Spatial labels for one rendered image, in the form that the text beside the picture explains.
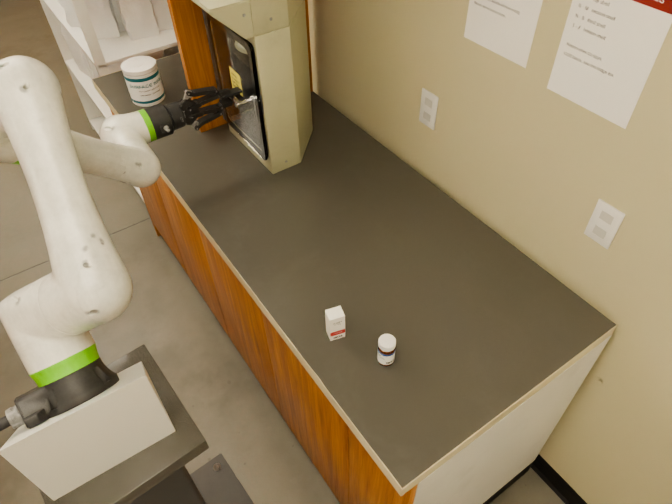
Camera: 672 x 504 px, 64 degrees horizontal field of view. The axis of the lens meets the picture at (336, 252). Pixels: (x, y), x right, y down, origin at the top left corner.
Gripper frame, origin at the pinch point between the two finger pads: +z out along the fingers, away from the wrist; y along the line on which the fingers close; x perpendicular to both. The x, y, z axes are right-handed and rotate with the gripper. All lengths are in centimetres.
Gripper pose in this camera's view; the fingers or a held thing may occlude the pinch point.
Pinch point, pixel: (230, 96)
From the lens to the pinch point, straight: 174.6
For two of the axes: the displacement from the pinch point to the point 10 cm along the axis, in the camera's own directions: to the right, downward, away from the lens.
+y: -0.2, -6.9, -7.2
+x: -5.6, -5.9, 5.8
